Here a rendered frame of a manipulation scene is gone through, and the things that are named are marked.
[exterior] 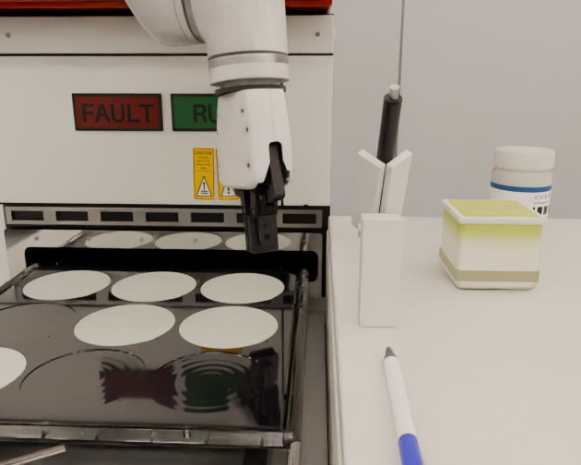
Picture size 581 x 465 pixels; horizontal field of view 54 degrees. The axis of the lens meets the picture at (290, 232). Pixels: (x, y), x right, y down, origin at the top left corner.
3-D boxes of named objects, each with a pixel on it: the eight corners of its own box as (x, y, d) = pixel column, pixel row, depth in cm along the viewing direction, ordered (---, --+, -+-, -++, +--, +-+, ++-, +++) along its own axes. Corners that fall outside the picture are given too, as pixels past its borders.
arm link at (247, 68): (195, 65, 62) (197, 94, 62) (225, 51, 54) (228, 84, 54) (266, 65, 66) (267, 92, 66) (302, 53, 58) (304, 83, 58)
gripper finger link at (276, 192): (256, 120, 58) (243, 157, 62) (283, 178, 55) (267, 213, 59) (267, 120, 59) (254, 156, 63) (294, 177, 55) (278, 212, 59)
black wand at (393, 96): (407, 92, 35) (405, 80, 36) (384, 92, 35) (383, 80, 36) (377, 274, 51) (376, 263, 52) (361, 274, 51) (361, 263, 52)
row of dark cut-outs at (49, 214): (8, 222, 80) (6, 206, 80) (322, 226, 78) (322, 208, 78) (6, 223, 80) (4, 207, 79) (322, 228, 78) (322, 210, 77)
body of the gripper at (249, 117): (199, 86, 63) (208, 187, 64) (234, 73, 54) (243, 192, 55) (261, 85, 66) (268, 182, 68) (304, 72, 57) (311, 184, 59)
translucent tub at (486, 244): (435, 263, 58) (441, 197, 56) (511, 264, 57) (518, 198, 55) (453, 291, 50) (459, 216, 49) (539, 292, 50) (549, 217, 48)
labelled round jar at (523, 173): (480, 217, 76) (486, 145, 73) (534, 218, 75) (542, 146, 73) (495, 232, 69) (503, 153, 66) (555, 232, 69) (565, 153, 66)
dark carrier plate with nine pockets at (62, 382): (41, 269, 77) (41, 266, 77) (297, 274, 75) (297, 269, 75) (-168, 421, 44) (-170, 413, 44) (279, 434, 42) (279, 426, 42)
